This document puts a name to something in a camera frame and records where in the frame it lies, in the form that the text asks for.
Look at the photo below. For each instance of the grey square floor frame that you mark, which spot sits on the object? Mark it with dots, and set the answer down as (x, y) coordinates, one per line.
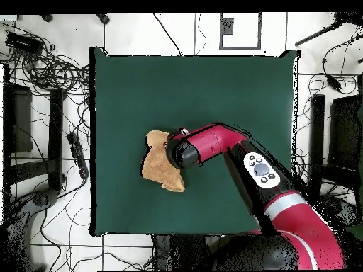
(258, 31)

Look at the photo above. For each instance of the black power adapter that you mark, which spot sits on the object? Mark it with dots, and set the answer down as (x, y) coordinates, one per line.
(333, 82)

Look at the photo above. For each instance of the black electronics box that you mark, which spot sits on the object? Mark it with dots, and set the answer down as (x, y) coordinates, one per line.
(24, 42)

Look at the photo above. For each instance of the black power strip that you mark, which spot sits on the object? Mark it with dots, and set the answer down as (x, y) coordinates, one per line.
(78, 155)

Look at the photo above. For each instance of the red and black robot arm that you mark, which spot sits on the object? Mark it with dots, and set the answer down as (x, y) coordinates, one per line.
(297, 226)

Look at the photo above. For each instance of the dark green table cloth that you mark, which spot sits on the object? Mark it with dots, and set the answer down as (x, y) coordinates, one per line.
(127, 85)

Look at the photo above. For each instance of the black chair caster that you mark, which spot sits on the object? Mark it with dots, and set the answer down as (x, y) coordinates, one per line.
(47, 17)
(103, 18)

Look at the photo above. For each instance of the black tripod leg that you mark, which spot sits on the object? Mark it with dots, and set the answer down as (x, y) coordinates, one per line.
(317, 34)

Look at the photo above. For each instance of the orange terry towel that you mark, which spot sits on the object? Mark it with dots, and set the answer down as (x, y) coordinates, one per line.
(160, 170)

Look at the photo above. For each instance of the black metal stand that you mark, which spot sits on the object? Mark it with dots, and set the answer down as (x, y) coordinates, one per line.
(55, 136)
(317, 141)

